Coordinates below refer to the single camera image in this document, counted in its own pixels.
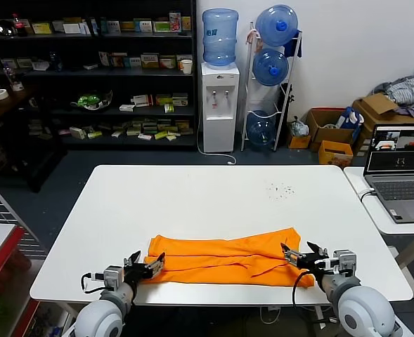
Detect large brown cardboard box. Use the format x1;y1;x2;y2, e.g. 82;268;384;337
352;93;414;155

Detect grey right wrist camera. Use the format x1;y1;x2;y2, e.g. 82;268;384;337
332;249;357;277

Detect black tripod stand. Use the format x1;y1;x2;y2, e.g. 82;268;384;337
279;83;296;141

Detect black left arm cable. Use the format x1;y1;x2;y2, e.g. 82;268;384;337
80;272;105;294

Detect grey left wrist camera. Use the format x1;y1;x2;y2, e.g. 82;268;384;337
103;265;124;291

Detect pink print box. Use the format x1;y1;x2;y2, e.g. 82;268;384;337
169;11;183;33

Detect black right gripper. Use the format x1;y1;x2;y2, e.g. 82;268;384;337
280;241;333;277

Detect scattered dark crumbs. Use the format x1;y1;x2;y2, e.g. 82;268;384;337
265;181;296;199

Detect white side table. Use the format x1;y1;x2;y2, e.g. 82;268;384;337
343;166;414;299

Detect laptop charging cable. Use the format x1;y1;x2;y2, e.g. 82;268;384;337
356;188;375;203

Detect orange t-shirt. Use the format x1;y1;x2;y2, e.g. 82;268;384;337
147;227;316;289

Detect grey laptop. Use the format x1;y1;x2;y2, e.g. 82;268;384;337
363;123;414;225

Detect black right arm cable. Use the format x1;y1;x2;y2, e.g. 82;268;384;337
291;268;322;312

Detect grey clothes pile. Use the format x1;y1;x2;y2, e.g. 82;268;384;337
373;76;414;116

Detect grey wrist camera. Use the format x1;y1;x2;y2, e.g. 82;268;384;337
103;265;124;291
332;249;357;277

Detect blue white bag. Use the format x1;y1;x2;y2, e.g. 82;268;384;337
335;106;366;130

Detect dark brown desk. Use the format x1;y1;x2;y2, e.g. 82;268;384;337
0;86;69;193

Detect white dispenser power cable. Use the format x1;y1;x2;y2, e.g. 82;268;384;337
196;112;238;165

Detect white water dispenser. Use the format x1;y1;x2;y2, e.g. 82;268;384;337
201;61;241;154

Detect dark blue cloth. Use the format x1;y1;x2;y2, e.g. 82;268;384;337
283;30;303;59

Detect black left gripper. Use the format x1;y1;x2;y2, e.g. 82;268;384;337
124;249;166;282

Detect shiny dark glass bowl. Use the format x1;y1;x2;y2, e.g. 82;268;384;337
0;19;17;38

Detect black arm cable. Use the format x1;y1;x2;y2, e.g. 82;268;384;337
291;268;322;312
80;272;105;294

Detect cola bottle red cap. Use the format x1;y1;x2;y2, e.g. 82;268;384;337
11;13;28;37

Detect red trimmed cardboard box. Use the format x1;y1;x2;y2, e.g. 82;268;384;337
306;107;356;152

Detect clear plastic bag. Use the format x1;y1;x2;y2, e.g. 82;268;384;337
290;117;310;138

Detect white table leg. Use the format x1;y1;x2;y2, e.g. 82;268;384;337
312;305;326;330

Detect white jug rack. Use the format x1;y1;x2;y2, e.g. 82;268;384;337
240;20;304;152

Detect white cable under table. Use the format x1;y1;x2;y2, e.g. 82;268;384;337
261;305;281;324

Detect small orange box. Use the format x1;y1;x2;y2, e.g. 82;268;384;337
286;133;312;150

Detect clear plastic bottle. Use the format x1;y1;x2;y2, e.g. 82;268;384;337
3;65;25;92

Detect bowl of green packets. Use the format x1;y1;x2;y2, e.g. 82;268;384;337
70;90;113;112

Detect black shelf unit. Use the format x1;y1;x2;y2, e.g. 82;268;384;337
0;0;198;152

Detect orange printed cardboard box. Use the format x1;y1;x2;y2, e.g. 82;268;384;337
318;140;354;166

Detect beige rag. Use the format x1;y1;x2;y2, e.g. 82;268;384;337
247;28;264;48

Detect labelled blue water jug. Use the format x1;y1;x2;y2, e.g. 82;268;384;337
202;7;240;70

